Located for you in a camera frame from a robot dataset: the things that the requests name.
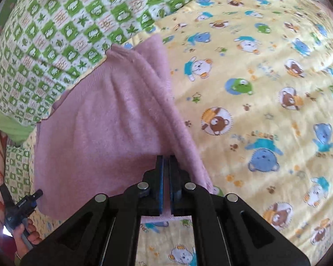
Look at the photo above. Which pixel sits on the person's left hand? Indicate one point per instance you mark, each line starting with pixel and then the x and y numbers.
pixel 32 231

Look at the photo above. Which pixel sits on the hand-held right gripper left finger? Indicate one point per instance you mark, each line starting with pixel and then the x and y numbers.
pixel 161 183

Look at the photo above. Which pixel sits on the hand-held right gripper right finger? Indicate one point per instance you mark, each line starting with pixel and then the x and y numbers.
pixel 173 183

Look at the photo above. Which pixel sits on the yellow cartoon bear bed sheet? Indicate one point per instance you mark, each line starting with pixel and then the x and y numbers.
pixel 252 102

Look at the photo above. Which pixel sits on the purple knit sweater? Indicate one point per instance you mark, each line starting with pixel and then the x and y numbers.
pixel 100 130

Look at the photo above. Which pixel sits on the green checkered pillow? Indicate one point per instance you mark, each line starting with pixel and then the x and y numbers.
pixel 16 169

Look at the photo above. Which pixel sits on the green checkered quilt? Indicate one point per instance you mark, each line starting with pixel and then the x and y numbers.
pixel 58 33

